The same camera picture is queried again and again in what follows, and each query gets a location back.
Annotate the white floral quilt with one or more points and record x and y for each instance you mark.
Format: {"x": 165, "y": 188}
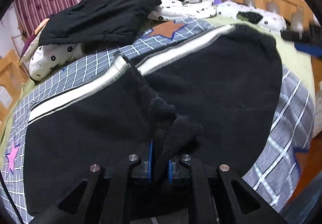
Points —
{"x": 46, "y": 58}

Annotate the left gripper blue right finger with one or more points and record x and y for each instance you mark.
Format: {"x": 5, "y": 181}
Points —
{"x": 173, "y": 169}

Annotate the green bed sheet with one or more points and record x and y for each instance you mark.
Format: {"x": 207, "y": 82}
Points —
{"x": 79, "y": 70}

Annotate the colourful cushion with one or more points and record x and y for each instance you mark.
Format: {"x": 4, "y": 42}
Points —
{"x": 32, "y": 43}

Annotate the grey plaid blanket with stars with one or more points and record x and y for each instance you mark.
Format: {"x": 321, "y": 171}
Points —
{"x": 276, "y": 172}

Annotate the wooden bed frame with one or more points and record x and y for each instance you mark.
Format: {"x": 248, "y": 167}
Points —
{"x": 14, "y": 74}

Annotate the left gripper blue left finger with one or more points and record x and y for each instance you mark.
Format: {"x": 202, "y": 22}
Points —
{"x": 146, "y": 161}

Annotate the black jacket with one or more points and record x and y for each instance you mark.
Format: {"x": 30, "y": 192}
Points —
{"x": 116, "y": 22}

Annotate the black pants with white stripes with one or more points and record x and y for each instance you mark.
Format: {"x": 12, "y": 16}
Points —
{"x": 213, "y": 96}

